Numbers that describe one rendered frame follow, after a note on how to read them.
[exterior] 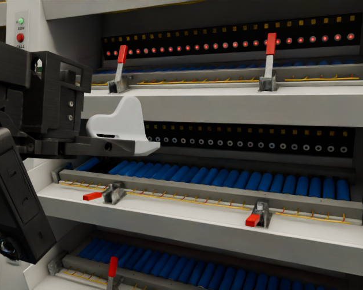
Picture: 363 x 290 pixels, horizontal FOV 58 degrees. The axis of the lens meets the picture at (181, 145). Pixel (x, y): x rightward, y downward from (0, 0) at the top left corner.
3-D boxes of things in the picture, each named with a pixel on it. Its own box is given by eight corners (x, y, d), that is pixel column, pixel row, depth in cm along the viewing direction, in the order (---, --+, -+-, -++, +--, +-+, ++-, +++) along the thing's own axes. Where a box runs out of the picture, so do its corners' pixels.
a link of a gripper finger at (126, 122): (178, 101, 34) (94, 86, 28) (174, 157, 34) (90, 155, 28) (160, 103, 36) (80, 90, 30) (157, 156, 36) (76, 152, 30)
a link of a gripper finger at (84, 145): (143, 140, 30) (43, 133, 24) (142, 157, 30) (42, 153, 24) (118, 139, 33) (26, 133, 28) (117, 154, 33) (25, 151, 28)
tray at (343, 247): (381, 279, 42) (391, 217, 39) (38, 213, 67) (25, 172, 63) (367, 201, 59) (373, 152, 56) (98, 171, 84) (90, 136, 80)
